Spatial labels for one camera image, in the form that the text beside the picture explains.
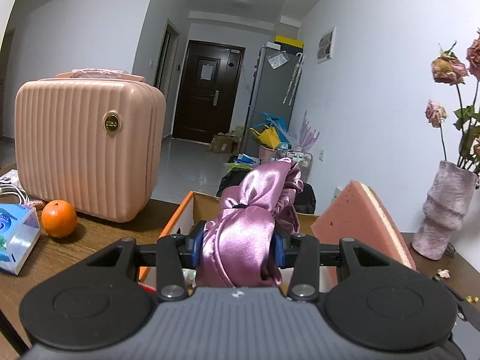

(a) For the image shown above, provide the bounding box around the grey refrigerator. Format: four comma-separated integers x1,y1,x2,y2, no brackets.
241,42,299,157

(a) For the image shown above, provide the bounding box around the purple satin scrunchie cloth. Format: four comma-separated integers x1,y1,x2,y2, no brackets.
195,158,299,288

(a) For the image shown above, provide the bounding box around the pink textured vase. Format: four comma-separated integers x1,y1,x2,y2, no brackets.
412,160,479,261

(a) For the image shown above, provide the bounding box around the dried pink rose bouquet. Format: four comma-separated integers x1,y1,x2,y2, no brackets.
430,38,479,175

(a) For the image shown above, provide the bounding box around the blue white tissue box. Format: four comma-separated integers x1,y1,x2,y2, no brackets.
0,203,41,275

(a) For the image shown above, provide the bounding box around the yellow box on refrigerator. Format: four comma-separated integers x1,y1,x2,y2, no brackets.
274,35,304,49

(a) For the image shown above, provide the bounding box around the pink ribbed suitcase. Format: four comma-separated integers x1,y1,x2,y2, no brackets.
15,72,166,223

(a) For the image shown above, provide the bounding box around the wall electrical panel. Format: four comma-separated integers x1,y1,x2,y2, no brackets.
316,27,336,63

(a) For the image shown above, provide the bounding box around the white cable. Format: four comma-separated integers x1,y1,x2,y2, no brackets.
0,179,31,205

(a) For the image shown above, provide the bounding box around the orange cardboard box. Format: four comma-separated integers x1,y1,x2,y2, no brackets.
139,191,337,294

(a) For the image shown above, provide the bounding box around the brown cardboard box on floor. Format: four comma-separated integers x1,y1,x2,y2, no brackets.
208,134,242,156

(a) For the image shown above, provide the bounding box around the white umbrella on refrigerator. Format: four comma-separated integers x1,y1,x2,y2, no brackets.
283,52,304,106

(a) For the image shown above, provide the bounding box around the fallen pink rose petal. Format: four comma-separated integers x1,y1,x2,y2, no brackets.
436,269,450,280

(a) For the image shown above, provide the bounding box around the yellow bag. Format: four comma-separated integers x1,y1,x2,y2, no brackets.
249,126,281,150

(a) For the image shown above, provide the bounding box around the pink sponge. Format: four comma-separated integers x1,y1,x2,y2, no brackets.
311,180,416,270

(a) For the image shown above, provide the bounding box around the dark wooden entrance door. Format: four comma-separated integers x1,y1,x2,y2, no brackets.
172,40,245,143

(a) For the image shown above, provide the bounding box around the wire storage cart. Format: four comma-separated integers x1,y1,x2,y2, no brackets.
282,150,313,182

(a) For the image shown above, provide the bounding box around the orange fruit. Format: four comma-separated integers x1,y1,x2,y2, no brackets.
41,200,77,238

